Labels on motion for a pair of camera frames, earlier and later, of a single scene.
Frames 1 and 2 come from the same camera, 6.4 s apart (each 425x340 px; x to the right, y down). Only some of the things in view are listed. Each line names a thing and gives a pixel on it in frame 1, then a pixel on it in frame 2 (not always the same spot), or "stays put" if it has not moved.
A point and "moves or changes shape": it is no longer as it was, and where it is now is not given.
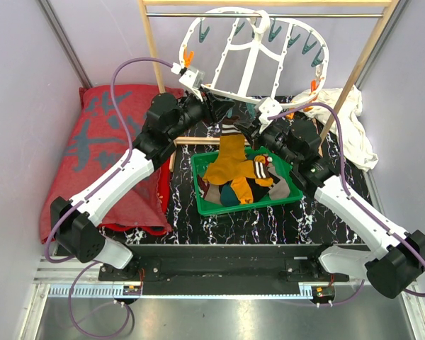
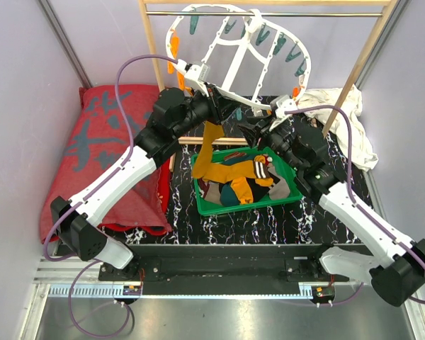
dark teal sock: (228, 197) stays put
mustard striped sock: (231, 163) -> (202, 160)
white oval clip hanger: (241, 52) moves or changes shape
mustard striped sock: (240, 186) stays put
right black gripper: (256, 137) stays put
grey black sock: (279, 190) stays put
